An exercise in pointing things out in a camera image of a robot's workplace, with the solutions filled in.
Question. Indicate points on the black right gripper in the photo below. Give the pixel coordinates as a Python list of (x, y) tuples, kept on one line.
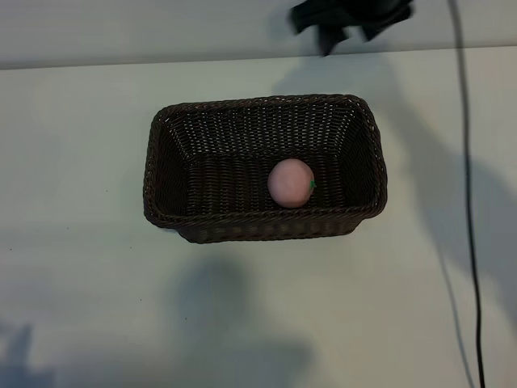
[(351, 10)]

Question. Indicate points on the pink peach with green leaf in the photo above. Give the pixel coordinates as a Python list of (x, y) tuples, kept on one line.
[(291, 184)]

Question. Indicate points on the dark brown woven basket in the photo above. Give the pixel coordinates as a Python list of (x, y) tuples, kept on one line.
[(226, 186)]

